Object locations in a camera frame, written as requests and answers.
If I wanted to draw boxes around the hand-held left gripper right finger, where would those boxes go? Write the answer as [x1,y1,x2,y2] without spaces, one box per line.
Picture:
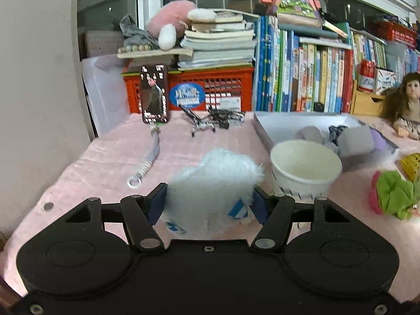
[251,187,351,253]

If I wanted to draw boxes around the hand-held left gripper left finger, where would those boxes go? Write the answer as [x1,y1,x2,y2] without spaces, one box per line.
[66,183,169,253]

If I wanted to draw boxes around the white fluffy plush toy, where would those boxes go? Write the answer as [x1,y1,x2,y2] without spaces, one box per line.
[162,148,266,240]

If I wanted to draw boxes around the grey cardboard box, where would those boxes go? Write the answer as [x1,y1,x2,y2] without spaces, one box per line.
[253,111,401,173]

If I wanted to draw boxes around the blue patterned cloth pouch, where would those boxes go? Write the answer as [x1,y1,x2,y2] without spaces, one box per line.
[328,125,348,145]

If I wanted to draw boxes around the purple soft block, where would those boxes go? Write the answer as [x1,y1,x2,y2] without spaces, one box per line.
[369,128,389,153]

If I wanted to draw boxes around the white paper bowl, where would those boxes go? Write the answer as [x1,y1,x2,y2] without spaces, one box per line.
[270,139,343,202]

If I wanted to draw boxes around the pink tablecloth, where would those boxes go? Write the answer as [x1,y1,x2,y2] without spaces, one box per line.
[0,112,420,302]

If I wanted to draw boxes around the dark photo card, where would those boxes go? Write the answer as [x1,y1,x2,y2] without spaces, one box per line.
[139,64,170,124]

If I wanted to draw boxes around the large grey sponge block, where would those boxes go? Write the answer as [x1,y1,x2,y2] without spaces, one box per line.
[336,126,376,158]

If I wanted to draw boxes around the translucent plastic sheets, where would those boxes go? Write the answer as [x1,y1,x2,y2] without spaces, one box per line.
[80,54,132,135]

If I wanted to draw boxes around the red plastic crate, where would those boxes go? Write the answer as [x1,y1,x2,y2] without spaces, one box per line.
[121,66,255,114]

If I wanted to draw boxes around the green and pink scrunchie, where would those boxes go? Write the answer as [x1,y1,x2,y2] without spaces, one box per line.
[368,170,420,220]

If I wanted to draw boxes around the row of upright colourful books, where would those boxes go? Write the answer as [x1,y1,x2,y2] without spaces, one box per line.
[253,15,355,114]

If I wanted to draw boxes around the wooden drawer box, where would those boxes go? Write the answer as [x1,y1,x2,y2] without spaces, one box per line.
[349,80,388,117]

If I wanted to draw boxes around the beige flat book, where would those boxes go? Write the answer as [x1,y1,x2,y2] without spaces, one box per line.
[117,48,194,60]

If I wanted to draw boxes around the yellow mesh ball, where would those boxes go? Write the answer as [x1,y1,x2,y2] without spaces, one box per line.
[401,153,420,182]

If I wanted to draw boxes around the wooden bead massager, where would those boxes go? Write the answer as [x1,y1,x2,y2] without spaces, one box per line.
[118,44,153,55]

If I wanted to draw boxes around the stack of lying books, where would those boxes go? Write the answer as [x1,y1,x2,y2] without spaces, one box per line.
[177,8,256,71]

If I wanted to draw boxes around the red drink can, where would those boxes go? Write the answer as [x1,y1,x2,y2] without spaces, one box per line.
[358,60,376,92]

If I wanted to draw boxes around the brown woven box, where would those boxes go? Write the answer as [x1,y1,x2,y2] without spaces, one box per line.
[85,30,125,58]

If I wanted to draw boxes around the grey knitted cloth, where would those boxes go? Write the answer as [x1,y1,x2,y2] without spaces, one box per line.
[119,14,160,50]

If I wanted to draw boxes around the white printed carton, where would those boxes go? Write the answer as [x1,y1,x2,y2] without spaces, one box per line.
[374,68,396,96]

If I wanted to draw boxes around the pink and white plush toy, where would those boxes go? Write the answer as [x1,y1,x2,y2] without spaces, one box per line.
[146,0,217,51]

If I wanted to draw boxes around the brown-haired doll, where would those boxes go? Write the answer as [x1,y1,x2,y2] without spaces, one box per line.
[381,72,420,140]

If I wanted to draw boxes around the row of thin books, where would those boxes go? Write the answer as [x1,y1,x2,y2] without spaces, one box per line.
[349,28,388,71]

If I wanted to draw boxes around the pink toy house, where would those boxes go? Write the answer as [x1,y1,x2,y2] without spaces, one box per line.
[259,0,348,38]

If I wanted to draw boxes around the window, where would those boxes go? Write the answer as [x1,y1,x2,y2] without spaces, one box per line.
[77,0,417,61]

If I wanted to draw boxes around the small red crate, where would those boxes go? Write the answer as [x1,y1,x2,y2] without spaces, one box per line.
[374,20,419,51]

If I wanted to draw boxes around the grey coiled cord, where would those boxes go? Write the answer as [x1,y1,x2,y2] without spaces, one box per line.
[127,123,162,190]

